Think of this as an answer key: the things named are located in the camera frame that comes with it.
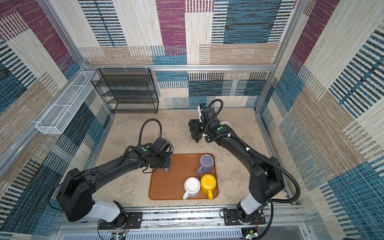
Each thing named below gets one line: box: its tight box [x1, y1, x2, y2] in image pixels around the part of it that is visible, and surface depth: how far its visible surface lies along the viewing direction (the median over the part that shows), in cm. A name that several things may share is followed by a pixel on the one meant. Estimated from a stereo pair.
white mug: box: [182, 176, 201, 200], surface depth 78 cm
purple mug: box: [197, 154, 215, 175], surface depth 85 cm
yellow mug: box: [200, 174, 217, 201], surface depth 77 cm
